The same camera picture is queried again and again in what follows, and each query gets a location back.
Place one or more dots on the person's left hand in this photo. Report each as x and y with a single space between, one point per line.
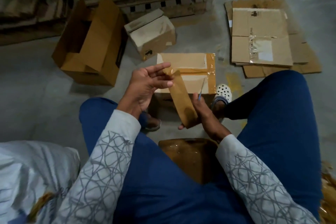
144 87

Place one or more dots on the person's right white clog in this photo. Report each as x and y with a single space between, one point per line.
223 94

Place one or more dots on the small brown cardboard box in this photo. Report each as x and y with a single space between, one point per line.
152 32

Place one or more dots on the crumpled brown tape scraps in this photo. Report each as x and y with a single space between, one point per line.
328 200

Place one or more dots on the large black-label cardboard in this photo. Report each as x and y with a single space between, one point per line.
99 37

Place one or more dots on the brown packing tape roll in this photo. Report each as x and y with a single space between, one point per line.
181 100

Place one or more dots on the wooden pallet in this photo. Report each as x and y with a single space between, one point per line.
105 8

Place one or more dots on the brown cardboard sheet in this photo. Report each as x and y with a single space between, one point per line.
307 61

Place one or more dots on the person's left white clog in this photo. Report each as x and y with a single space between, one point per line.
152 123

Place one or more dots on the person's right hand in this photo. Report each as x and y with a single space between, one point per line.
210 121

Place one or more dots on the person's left forearm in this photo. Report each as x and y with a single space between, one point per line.
99 179

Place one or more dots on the person's white clog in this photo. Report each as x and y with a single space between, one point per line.
223 94
152 123

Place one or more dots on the small cardboard box being taped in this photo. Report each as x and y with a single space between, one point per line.
183 61

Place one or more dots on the brown plastic-wrapped stool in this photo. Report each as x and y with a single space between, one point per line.
189 158

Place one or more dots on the white woven sack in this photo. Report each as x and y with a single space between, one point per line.
31 179

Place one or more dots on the person's blue trousers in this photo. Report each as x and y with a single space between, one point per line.
283 126

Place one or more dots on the person's right forearm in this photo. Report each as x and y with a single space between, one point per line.
262 184

